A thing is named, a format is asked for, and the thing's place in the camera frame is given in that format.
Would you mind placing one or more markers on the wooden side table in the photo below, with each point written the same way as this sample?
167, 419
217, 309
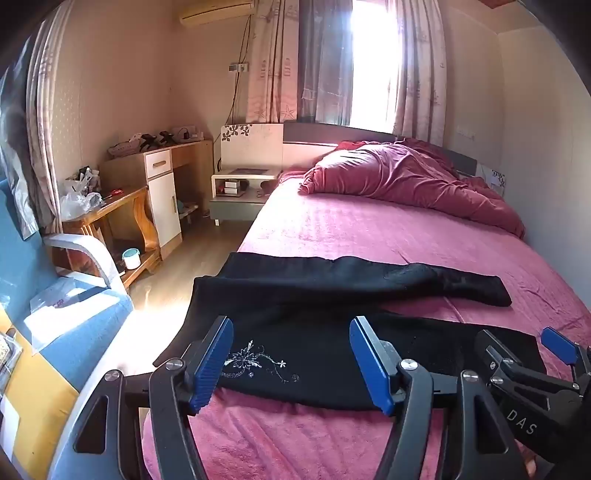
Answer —
124, 203

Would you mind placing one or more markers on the wall socket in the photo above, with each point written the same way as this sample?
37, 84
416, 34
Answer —
238, 68

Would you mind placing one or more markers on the clear plastic sleeve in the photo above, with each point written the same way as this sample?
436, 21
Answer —
64, 295

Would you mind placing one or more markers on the patterned beige curtain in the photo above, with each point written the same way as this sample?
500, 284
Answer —
420, 69
272, 60
46, 92

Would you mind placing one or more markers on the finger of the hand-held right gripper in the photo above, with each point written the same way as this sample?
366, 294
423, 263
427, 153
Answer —
512, 357
561, 344

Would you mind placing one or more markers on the blue armchair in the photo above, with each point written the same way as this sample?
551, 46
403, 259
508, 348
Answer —
78, 323

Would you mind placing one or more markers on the red duvet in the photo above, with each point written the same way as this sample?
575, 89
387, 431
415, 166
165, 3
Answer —
406, 180

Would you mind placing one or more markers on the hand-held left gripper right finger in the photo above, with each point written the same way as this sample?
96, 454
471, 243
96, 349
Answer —
369, 364

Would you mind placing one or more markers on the white jar with teal lid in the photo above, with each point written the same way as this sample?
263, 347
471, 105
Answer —
131, 259

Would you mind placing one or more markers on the dark sheer curtain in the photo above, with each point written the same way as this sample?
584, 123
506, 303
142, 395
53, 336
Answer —
323, 60

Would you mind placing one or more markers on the wooden desk with white drawer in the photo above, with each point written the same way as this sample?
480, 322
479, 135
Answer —
164, 203

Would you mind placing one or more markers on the clear plastic bags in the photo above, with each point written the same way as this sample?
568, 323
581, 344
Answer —
76, 198

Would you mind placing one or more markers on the air conditioner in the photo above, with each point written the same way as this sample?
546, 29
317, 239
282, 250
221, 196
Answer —
212, 11

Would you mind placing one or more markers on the black cross-shaped stand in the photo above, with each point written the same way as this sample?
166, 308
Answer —
167, 137
148, 141

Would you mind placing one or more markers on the white nightstand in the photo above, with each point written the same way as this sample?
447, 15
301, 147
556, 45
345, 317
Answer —
240, 203

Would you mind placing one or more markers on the bed with pink sheet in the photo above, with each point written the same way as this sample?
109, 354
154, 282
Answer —
369, 230

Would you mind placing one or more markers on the yellow envelope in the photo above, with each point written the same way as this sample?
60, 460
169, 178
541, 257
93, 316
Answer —
32, 392

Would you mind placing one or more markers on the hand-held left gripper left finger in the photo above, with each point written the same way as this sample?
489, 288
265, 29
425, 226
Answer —
212, 364

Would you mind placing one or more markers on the black pants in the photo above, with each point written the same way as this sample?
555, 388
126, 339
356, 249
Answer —
295, 314

